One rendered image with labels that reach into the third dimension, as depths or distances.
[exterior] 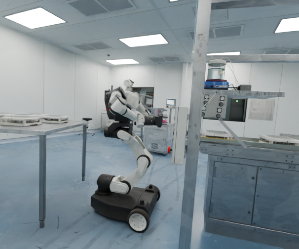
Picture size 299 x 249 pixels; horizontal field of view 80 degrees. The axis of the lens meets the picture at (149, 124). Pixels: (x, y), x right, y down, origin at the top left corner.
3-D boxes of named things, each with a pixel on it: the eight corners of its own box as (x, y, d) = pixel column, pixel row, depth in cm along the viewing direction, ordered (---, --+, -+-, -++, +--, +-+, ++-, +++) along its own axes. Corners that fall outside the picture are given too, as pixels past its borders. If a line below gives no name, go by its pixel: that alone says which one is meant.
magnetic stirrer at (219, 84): (203, 89, 150) (204, 78, 149) (202, 92, 170) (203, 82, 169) (228, 90, 145) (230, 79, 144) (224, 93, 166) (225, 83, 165)
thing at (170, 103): (164, 123, 454) (166, 98, 448) (165, 122, 463) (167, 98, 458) (172, 123, 445) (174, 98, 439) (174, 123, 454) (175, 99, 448)
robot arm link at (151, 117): (159, 113, 164) (146, 113, 160) (163, 113, 155) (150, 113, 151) (158, 127, 165) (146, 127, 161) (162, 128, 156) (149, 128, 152)
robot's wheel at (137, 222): (153, 222, 153) (139, 237, 157) (154, 219, 158) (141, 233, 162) (135, 206, 156) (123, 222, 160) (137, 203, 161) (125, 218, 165)
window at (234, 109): (202, 118, 652) (205, 86, 642) (203, 118, 653) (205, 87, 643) (244, 122, 597) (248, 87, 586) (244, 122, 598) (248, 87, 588)
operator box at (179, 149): (170, 163, 80) (175, 105, 78) (174, 154, 96) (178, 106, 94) (184, 165, 79) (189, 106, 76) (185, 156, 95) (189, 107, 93)
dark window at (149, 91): (125, 112, 786) (126, 87, 776) (125, 112, 787) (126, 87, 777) (152, 114, 733) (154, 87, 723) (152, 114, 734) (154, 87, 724)
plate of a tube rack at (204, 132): (227, 134, 173) (227, 132, 172) (233, 138, 149) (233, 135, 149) (201, 132, 178) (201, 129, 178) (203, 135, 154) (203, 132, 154)
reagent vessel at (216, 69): (206, 79, 152) (208, 57, 150) (205, 82, 167) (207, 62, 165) (226, 79, 148) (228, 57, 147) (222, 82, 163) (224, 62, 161)
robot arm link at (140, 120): (149, 113, 155) (136, 112, 151) (150, 124, 150) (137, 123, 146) (145, 120, 164) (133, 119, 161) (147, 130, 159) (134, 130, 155)
